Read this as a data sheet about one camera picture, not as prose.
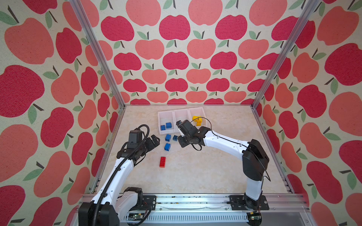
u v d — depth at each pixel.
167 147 0.95
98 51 0.87
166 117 1.10
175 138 1.00
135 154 0.57
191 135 0.66
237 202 0.74
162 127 1.04
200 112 1.11
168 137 1.01
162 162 0.88
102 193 0.42
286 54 0.87
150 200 0.75
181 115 1.06
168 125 1.05
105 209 0.38
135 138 0.63
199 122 1.07
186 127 0.67
